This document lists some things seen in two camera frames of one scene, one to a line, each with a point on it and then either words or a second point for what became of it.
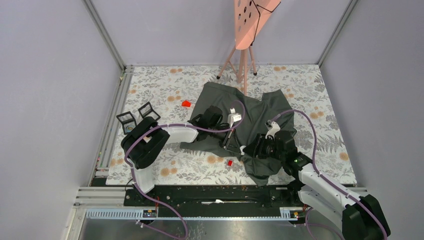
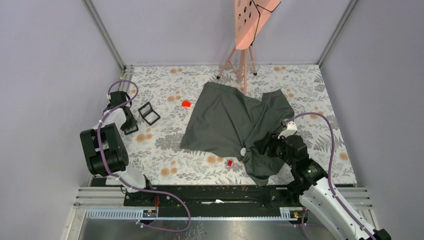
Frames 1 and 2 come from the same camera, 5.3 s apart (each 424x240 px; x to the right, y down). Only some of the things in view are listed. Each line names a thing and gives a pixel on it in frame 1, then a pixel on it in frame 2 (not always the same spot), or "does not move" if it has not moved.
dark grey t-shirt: [229, 118] does not move
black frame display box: [148, 112] does not move
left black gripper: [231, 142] to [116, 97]
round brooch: [241, 148] does not move
